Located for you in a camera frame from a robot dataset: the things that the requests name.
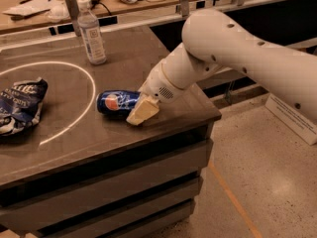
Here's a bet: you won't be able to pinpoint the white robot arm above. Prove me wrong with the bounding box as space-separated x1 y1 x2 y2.
127 9 317 125

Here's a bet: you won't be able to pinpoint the white round mask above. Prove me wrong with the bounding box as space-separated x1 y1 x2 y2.
48 4 69 22

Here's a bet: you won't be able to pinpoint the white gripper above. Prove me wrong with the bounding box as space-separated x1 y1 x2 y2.
126 59 184 126

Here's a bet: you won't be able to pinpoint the white papers on desk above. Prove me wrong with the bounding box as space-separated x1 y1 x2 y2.
4 0 53 16

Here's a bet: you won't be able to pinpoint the white floor sign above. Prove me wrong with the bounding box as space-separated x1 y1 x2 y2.
265 94 317 145

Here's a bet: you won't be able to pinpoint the clear plastic water bottle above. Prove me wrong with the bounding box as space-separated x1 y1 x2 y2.
77 0 107 64

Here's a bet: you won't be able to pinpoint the blue pepsi can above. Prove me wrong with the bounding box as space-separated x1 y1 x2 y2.
96 90 140 115

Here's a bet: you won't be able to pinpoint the grey metal post left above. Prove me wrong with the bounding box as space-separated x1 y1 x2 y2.
64 0 81 37

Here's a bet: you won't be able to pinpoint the blue crumpled chip bag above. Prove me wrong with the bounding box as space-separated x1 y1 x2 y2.
0 77 49 136

